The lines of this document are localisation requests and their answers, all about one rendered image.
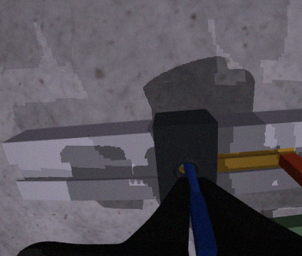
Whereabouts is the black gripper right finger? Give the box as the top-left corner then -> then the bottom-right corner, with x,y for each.
197,176 -> 302,256

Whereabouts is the grey flat bar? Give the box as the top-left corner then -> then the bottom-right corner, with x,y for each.
2,108 -> 302,204

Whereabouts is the blue pin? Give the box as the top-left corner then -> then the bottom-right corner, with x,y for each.
183,163 -> 217,256

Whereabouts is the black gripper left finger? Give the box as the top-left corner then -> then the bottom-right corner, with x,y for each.
17,177 -> 191,256

